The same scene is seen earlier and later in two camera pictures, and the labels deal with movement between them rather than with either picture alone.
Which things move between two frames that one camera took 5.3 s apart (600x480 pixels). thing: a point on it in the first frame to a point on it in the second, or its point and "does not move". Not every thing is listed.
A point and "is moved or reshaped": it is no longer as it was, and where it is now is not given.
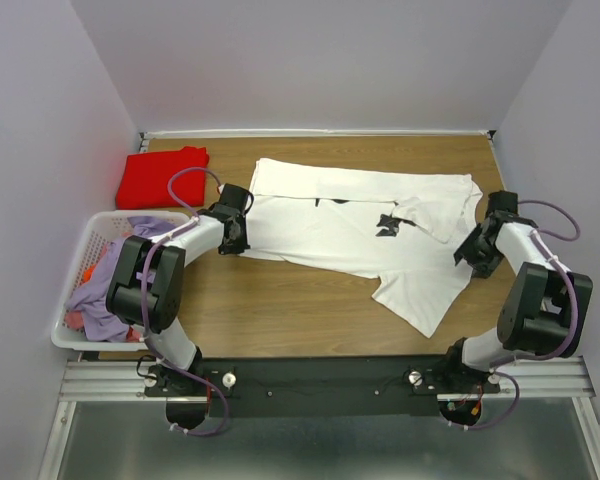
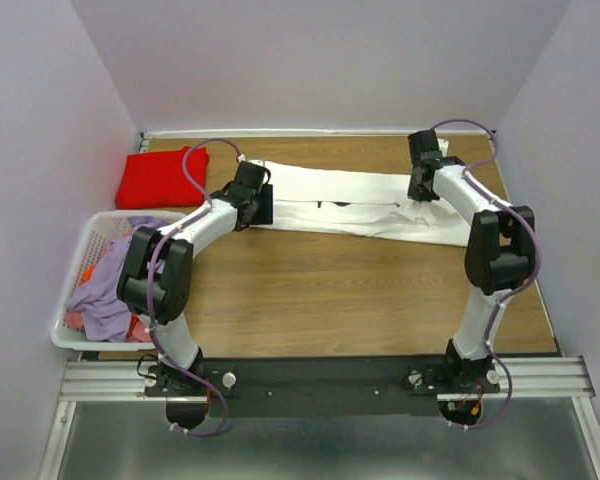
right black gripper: [482, 267] to [414, 193]
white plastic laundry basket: [102, 227] does not move
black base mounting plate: [318, 387] does not move
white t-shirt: [401, 229] is moved or reshaped
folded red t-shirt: [143, 181] does not move
